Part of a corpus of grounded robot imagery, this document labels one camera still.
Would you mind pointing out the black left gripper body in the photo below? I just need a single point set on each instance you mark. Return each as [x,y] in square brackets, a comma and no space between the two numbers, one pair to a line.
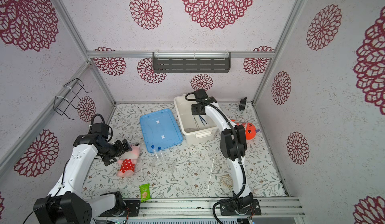
[111,150]

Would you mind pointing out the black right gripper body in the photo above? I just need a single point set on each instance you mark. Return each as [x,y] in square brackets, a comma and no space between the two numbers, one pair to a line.
[195,109]

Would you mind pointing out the blue tweezers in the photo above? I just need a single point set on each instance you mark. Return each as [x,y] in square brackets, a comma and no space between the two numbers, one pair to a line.
[204,122]

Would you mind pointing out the white plastic storage bin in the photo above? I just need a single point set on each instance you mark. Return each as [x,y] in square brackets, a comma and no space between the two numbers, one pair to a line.
[187,124]

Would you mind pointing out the glass stirring rod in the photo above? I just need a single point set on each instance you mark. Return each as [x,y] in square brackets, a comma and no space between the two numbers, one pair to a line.
[210,174]

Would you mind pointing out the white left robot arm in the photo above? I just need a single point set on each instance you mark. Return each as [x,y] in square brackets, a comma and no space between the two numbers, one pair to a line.
[64,204]

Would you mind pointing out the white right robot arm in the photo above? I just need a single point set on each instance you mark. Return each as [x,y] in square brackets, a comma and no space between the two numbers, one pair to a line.
[233,147]

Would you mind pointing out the pink frog plush toy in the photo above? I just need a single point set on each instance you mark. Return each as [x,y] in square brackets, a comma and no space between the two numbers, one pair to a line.
[128,161]

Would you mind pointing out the blue plastic bin lid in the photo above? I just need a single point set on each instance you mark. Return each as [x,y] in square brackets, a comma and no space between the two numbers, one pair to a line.
[160,130]

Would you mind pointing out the green snack packet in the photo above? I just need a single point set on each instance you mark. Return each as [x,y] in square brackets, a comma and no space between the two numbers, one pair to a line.
[145,192]

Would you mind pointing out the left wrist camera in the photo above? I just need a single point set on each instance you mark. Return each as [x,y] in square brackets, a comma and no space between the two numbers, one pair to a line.
[101,128]

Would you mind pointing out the grey wall shelf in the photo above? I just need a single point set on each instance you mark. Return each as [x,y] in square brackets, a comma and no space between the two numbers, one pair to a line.
[187,64]

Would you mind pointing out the black wire wall rack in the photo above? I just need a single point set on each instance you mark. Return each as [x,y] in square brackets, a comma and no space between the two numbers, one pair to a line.
[65,101]

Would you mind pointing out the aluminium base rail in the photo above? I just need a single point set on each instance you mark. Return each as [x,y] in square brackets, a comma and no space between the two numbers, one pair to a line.
[202,210]

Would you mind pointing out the aluminium frame post right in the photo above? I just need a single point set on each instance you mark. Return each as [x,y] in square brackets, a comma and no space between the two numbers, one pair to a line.
[283,40]

